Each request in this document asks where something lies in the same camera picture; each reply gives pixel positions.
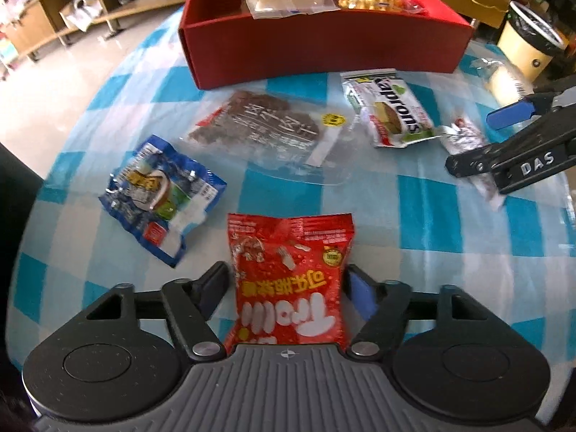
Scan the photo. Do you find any silver white snack packet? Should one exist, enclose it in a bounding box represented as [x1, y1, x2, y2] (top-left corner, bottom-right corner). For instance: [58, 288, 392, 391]
[440, 115, 505, 211]

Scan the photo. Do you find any red Trolli gummy packet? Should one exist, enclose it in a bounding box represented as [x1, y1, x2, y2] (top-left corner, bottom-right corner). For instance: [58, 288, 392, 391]
[225, 213, 355, 352]

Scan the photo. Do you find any white green Kaprons packet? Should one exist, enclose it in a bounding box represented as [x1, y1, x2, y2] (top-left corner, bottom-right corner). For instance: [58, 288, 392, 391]
[341, 68, 444, 149]

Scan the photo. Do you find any yellow waffle snack packet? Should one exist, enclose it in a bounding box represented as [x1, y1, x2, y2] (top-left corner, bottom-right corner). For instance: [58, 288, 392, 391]
[334, 0, 426, 14]

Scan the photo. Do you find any clear bag of bread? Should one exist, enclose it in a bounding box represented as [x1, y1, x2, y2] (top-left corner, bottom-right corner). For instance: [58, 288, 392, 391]
[244, 0, 339, 19]

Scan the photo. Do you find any round bun in wrapper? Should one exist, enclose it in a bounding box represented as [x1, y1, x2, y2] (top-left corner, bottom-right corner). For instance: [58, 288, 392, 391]
[471, 58, 533, 107]

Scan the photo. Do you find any beige trash can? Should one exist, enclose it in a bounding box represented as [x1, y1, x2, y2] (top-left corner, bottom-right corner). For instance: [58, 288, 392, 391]
[497, 1, 566, 82]

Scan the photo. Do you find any blue coconut snack packet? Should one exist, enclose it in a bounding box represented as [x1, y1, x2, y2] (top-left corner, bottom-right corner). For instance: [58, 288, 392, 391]
[100, 135, 226, 267]

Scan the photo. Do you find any blue white checkered tablecloth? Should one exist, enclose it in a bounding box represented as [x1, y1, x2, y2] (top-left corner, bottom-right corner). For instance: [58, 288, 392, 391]
[5, 8, 576, 423]

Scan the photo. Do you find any brown dried meat packet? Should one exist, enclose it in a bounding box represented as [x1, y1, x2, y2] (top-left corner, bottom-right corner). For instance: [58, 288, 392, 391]
[181, 89, 360, 185]

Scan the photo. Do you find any red cardboard box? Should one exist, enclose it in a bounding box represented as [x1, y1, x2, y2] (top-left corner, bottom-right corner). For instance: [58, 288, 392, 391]
[179, 0, 473, 90]

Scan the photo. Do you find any wooden TV stand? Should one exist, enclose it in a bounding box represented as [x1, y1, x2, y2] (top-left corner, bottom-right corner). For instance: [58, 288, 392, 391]
[1, 0, 185, 59]

